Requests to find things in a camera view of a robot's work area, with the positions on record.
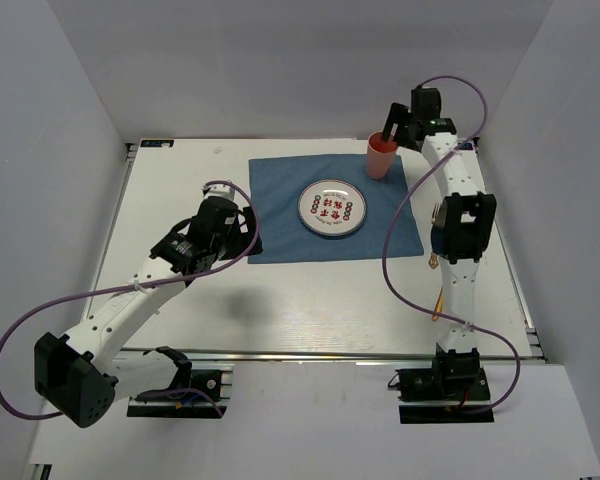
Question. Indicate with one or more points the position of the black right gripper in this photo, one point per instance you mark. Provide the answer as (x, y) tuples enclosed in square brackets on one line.
[(400, 114)]

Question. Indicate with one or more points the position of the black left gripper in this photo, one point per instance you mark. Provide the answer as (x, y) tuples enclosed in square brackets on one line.
[(243, 239)]

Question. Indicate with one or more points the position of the pink plastic cup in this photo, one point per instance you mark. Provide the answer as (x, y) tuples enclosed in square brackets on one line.
[(380, 155)]

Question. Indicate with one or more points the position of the blue cloth napkin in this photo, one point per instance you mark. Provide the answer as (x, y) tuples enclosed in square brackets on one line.
[(276, 185)]

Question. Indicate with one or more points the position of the white plate with red characters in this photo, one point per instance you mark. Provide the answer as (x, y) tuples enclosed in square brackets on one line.
[(332, 208)]

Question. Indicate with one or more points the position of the gold fork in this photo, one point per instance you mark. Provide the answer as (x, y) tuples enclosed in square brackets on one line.
[(434, 260)]

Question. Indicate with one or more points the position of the gold knife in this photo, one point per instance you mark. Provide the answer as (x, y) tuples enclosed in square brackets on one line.
[(439, 306)]

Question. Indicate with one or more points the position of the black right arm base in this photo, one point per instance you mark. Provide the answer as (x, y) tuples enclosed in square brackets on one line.
[(421, 401)]

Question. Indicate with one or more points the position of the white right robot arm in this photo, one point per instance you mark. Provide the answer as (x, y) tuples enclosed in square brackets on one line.
[(461, 226)]

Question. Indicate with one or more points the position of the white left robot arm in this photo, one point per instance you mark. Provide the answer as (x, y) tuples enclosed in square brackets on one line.
[(81, 372)]

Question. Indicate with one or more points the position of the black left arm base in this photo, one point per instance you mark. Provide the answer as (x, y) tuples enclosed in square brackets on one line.
[(197, 390)]

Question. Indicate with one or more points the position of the left table corner label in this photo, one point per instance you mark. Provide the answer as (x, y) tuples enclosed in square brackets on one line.
[(156, 143)]

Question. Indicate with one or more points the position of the aluminium table edge rail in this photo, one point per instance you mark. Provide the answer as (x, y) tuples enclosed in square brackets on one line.
[(228, 355)]

